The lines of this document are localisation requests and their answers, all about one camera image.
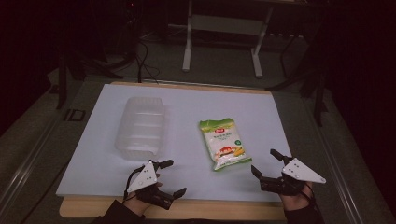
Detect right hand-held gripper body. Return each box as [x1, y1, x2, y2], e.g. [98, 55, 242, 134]
[259, 157, 327, 197]

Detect person's left hand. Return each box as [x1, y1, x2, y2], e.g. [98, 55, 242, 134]
[123, 181, 163, 217]

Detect green and white snack packet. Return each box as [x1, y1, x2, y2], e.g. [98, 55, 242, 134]
[198, 117, 253, 172]

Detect person's right hand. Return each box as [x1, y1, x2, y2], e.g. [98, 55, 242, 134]
[278, 181, 314, 212]

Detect black metal stand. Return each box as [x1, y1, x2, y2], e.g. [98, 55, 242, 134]
[266, 29, 332, 128]
[55, 43, 126, 110]

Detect white table sheet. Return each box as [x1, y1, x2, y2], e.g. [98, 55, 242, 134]
[55, 82, 292, 203]

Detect black floor cables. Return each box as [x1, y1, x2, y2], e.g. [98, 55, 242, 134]
[134, 39, 162, 85]

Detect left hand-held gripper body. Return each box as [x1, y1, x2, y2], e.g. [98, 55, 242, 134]
[126, 160, 175, 211]

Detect white metal desk frame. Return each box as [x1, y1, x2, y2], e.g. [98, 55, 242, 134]
[181, 0, 276, 79]

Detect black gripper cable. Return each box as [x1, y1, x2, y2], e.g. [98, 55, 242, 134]
[122, 160, 154, 202]

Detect black floor bracket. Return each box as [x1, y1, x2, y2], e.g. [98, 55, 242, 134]
[63, 108, 87, 122]

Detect clear plastic container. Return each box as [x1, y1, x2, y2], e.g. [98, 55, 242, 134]
[114, 95, 166, 161]

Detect metal floor rail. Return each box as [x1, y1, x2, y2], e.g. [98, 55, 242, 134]
[309, 122, 367, 224]
[0, 116, 62, 220]

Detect black wrist strap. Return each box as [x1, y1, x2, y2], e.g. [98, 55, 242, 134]
[303, 182, 316, 207]

